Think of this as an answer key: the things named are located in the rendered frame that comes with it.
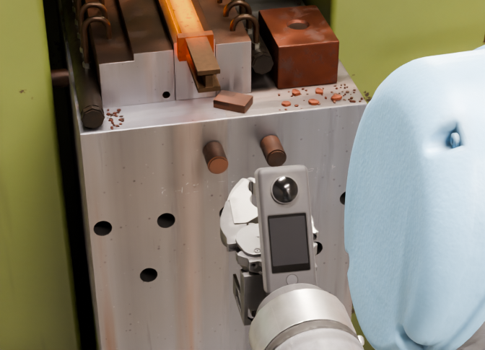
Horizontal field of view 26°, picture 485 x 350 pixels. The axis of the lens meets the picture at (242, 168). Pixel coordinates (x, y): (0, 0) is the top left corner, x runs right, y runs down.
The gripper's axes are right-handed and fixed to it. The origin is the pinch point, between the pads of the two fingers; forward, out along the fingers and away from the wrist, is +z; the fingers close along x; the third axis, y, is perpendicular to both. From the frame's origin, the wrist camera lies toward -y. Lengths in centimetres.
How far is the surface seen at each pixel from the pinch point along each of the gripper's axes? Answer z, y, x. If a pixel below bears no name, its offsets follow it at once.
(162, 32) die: 38.2, 1.0, -3.4
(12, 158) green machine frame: 47, 23, -25
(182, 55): 31.5, 1.2, -1.8
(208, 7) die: 44.4, 0.8, 3.9
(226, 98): 30.0, 7.3, 3.6
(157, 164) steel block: 27.0, 14.4, -6.3
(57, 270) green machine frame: 47, 45, -21
